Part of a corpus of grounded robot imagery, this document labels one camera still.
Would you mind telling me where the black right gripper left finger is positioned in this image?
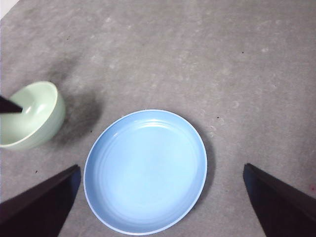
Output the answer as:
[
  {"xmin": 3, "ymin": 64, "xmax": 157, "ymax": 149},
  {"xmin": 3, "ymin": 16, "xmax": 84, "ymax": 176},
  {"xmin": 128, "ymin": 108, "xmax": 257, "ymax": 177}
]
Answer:
[{"xmin": 0, "ymin": 164, "xmax": 81, "ymax": 237}]

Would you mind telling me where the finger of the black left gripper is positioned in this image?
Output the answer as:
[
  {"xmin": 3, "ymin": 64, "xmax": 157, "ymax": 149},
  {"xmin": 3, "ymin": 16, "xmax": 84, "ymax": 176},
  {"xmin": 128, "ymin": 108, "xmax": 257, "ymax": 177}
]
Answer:
[{"xmin": 0, "ymin": 95, "xmax": 23, "ymax": 115}]

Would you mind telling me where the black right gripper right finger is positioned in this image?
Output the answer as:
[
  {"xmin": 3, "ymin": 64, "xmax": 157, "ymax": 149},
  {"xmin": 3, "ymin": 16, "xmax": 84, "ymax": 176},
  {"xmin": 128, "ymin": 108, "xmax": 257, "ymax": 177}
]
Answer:
[{"xmin": 243, "ymin": 162, "xmax": 316, "ymax": 237}]

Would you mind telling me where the green ribbed bowl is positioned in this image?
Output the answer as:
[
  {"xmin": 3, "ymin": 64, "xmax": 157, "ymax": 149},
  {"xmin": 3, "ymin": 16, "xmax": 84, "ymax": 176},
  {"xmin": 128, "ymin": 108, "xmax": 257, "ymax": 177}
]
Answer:
[{"xmin": 0, "ymin": 80, "xmax": 66, "ymax": 152}]

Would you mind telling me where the blue round plate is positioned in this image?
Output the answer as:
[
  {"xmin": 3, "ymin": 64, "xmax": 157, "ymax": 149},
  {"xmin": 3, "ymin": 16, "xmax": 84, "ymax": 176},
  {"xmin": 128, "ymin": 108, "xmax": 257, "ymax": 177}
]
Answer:
[{"xmin": 83, "ymin": 109, "xmax": 208, "ymax": 236}]

